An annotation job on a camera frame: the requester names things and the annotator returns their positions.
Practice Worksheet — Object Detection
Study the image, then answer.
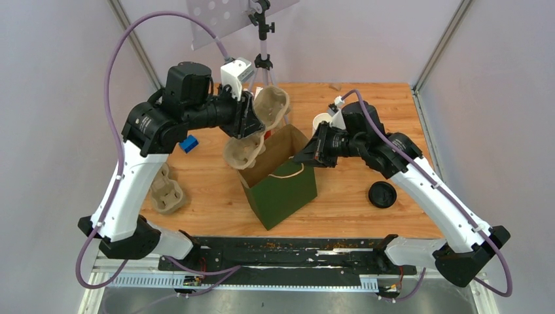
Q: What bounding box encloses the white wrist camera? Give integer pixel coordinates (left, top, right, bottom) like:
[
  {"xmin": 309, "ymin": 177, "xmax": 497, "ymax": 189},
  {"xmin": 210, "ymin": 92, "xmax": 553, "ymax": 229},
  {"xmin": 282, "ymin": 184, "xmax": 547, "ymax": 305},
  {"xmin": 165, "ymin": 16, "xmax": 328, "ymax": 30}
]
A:
[
  {"xmin": 328, "ymin": 96, "xmax": 346, "ymax": 130},
  {"xmin": 220, "ymin": 58, "xmax": 255, "ymax": 101}
]

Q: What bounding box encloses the cardboard cup carrier tray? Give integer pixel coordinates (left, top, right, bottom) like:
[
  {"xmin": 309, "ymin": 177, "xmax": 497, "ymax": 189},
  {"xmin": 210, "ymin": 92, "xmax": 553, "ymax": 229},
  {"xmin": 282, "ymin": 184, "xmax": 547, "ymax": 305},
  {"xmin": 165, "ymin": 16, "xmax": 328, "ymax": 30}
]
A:
[{"xmin": 149, "ymin": 163, "xmax": 188, "ymax": 215}]

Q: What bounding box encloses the white tripod stand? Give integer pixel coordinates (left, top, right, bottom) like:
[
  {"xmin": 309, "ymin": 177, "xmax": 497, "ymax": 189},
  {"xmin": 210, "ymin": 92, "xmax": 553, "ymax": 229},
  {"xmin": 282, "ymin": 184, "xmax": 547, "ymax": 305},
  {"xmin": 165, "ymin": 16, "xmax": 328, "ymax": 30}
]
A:
[{"xmin": 247, "ymin": 0, "xmax": 278, "ymax": 94}]

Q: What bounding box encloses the black lid stack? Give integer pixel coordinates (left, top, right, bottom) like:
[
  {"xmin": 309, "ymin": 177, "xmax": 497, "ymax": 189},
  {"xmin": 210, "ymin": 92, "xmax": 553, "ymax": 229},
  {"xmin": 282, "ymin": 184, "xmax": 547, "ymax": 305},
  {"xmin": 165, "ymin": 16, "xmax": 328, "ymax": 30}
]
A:
[{"xmin": 368, "ymin": 181, "xmax": 397, "ymax": 209}]

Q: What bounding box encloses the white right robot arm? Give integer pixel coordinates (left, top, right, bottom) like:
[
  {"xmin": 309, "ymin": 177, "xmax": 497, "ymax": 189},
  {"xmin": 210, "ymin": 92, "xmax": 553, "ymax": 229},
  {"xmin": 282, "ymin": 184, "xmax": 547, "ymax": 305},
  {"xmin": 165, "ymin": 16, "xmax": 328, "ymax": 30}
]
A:
[{"xmin": 293, "ymin": 101, "xmax": 510, "ymax": 287}]

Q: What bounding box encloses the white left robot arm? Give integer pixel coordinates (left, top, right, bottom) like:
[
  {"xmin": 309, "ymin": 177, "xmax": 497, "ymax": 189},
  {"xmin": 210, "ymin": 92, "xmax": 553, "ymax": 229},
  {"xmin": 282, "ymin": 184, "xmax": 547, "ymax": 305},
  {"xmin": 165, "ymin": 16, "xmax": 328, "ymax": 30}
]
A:
[{"xmin": 78, "ymin": 58, "xmax": 264, "ymax": 270}]

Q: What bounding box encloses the cardboard cup carrier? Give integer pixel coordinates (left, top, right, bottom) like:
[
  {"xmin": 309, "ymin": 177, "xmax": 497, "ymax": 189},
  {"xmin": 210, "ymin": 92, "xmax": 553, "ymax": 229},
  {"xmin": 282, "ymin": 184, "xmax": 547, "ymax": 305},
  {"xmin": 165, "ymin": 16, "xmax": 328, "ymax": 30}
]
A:
[{"xmin": 223, "ymin": 86, "xmax": 290, "ymax": 170}]

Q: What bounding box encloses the green paper bag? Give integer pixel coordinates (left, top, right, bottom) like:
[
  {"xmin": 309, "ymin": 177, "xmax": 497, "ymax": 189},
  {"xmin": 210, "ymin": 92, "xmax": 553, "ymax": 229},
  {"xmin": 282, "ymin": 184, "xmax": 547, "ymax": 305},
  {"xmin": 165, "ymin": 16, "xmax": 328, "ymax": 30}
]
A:
[{"xmin": 238, "ymin": 124, "xmax": 317, "ymax": 230}]

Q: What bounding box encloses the white perforated board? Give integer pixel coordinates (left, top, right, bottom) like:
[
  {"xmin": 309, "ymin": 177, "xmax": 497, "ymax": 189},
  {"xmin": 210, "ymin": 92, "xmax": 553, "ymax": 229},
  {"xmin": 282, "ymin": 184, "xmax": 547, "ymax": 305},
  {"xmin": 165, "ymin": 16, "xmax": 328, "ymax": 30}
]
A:
[{"xmin": 185, "ymin": 0, "xmax": 298, "ymax": 39}]

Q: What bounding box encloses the stack of white paper cups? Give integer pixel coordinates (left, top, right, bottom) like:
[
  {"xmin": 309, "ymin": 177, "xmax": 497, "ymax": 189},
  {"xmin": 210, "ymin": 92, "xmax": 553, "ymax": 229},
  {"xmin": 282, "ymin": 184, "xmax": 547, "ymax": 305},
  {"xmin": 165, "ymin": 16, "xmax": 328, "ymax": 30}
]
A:
[{"xmin": 310, "ymin": 113, "xmax": 334, "ymax": 135}]

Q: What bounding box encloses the blue toy brick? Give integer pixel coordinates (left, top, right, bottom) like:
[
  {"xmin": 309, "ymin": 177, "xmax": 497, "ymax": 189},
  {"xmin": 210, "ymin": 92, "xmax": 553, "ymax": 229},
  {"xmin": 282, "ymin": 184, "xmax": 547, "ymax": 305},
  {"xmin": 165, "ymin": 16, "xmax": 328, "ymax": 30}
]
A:
[{"xmin": 179, "ymin": 135, "xmax": 199, "ymax": 154}]

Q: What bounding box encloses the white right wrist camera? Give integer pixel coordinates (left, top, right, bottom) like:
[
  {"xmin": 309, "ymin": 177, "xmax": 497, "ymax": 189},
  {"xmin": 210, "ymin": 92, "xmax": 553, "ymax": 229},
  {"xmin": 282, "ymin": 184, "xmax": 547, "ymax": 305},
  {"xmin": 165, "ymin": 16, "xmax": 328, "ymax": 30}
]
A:
[{"xmin": 328, "ymin": 96, "xmax": 346, "ymax": 130}]

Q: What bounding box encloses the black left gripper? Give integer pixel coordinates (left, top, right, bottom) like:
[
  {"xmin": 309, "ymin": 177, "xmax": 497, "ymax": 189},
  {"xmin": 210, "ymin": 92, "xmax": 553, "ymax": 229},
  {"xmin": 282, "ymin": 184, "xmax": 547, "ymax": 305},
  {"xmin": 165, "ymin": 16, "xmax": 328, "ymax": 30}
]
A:
[{"xmin": 185, "ymin": 81, "xmax": 267, "ymax": 139}]

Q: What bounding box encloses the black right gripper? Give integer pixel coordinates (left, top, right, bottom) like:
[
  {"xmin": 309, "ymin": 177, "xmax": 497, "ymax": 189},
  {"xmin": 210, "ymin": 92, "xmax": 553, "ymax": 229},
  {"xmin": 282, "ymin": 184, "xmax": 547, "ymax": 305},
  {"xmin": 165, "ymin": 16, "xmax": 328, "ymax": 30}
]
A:
[{"xmin": 292, "ymin": 120, "xmax": 365, "ymax": 167}]

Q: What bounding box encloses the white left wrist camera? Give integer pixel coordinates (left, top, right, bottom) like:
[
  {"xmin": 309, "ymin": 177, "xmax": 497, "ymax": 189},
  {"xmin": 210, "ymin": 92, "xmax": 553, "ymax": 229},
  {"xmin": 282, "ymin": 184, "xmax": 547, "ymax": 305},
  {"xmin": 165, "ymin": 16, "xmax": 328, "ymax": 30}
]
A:
[{"xmin": 220, "ymin": 58, "xmax": 255, "ymax": 101}]

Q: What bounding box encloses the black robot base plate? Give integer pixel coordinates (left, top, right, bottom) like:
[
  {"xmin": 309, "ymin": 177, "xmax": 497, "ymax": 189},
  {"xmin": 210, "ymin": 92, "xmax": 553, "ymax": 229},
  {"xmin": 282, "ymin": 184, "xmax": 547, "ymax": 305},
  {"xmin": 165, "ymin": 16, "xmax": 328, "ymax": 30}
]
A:
[{"xmin": 180, "ymin": 237, "xmax": 417, "ymax": 288}]

